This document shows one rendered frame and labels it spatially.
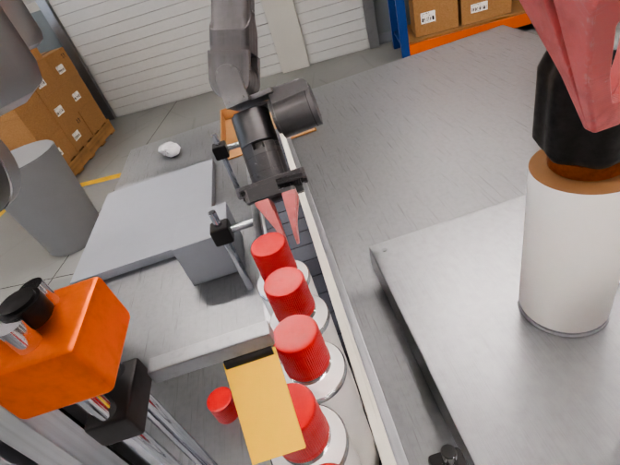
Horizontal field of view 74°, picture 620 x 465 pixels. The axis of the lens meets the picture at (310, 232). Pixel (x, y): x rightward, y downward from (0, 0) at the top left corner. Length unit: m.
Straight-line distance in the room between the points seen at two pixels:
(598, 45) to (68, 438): 0.31
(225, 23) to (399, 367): 0.50
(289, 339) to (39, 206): 2.64
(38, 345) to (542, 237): 0.39
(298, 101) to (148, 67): 4.55
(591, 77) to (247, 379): 0.22
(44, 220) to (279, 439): 2.73
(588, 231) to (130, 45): 4.90
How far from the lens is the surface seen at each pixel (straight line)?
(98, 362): 0.19
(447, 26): 4.10
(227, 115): 1.42
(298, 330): 0.28
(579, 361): 0.51
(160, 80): 5.11
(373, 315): 0.61
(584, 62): 0.21
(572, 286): 0.46
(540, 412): 0.47
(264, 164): 0.59
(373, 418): 0.43
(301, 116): 0.59
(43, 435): 0.27
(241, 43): 0.61
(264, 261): 0.35
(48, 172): 2.82
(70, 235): 2.96
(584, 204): 0.40
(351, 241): 0.73
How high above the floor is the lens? 1.30
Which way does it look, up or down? 37 degrees down
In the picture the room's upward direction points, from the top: 19 degrees counter-clockwise
